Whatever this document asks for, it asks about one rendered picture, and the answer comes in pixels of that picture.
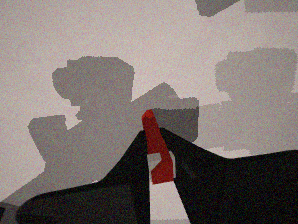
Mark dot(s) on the dark red peg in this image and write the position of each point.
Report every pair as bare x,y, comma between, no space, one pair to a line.
161,162

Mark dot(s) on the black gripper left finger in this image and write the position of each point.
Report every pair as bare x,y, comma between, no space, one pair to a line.
121,197

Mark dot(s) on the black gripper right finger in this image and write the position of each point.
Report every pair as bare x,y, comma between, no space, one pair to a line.
206,182

